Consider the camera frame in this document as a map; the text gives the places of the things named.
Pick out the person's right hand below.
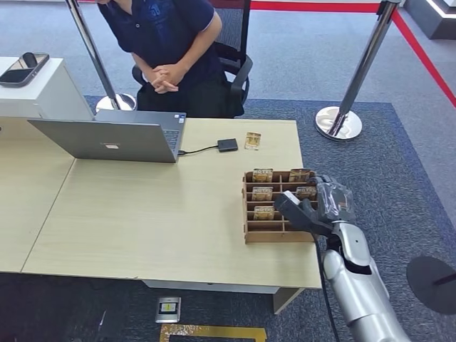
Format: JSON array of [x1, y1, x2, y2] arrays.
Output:
[[151, 71, 179, 94]]

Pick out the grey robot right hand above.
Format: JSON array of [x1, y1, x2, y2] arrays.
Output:
[[307, 175, 356, 225]]

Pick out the person's left hand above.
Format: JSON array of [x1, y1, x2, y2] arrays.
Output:
[[156, 62, 188, 89]]

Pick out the patterned card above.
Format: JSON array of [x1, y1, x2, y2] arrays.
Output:
[[244, 132, 261, 152], [251, 168, 274, 183], [294, 186, 318, 201], [251, 187, 274, 202], [288, 168, 311, 183], [253, 205, 276, 221]]

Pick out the person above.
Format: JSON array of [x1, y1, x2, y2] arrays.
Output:
[[97, 0, 246, 119]]

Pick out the wooden slotted card rack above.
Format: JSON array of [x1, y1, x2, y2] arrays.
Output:
[[242, 170, 322, 244]]

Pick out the small black card reader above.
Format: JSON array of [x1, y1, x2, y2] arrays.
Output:
[[217, 138, 239, 153]]

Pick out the black office chair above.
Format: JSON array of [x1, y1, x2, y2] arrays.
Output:
[[132, 0, 254, 118]]

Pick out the grey laptop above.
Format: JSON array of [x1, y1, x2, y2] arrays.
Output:
[[27, 109, 186, 165]]

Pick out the white cabinet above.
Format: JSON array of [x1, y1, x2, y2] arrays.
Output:
[[0, 56, 94, 121]]

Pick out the black round stand base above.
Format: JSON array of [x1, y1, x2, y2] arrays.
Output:
[[406, 256, 456, 316]]

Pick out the red barrier belt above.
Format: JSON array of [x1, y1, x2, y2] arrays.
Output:
[[391, 9, 456, 110], [210, 0, 381, 14]]

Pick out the dark flat tray device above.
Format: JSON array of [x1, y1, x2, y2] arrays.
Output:
[[0, 51, 50, 89]]

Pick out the dark display platform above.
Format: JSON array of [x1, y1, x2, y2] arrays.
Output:
[[404, 0, 456, 41]]

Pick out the metal floor socket box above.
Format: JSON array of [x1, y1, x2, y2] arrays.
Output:
[[155, 296, 182, 324]]

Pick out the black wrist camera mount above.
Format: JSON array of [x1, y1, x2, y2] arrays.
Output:
[[273, 190, 334, 237]]

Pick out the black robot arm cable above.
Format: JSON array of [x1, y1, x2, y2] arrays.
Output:
[[311, 233, 341, 342]]

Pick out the thin black reader cable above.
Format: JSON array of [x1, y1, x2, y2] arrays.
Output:
[[177, 145, 219, 156]]

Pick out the chrome stanchion post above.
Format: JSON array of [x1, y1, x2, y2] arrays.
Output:
[[65, 0, 137, 114], [315, 0, 402, 142]]

